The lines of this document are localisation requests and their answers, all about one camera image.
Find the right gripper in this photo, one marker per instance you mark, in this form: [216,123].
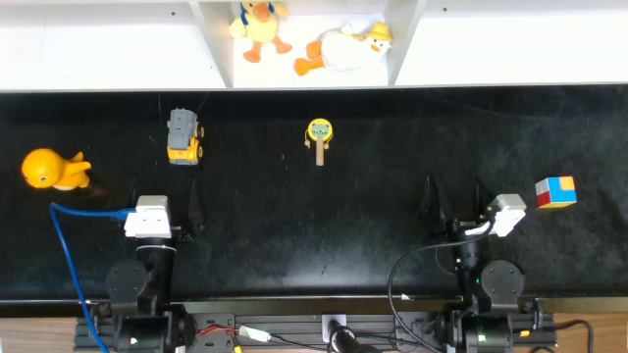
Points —
[454,226]

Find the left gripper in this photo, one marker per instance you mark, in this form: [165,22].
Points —
[182,234]

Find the grey and yellow toy truck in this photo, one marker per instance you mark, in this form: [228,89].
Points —
[184,142]

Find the yellow rubber duck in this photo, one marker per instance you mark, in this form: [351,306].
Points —
[46,169]

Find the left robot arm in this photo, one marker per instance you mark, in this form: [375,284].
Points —
[147,274]

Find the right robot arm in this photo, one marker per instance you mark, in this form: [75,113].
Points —
[503,284]

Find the many-coloured puzzle cube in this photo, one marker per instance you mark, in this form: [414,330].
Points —
[557,192]

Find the yellow rattle drum toy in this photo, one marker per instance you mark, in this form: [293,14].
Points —
[320,132]

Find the white shelf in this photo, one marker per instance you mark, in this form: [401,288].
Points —
[490,49]

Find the white plush duck yellow hat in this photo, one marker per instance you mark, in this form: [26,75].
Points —
[348,51]

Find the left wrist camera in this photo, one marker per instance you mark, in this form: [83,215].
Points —
[149,218]

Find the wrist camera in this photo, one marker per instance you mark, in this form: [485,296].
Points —
[149,218]
[507,213]

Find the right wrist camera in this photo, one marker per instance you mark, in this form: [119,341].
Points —
[507,213]

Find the mounting rail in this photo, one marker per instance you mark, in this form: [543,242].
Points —
[294,326]

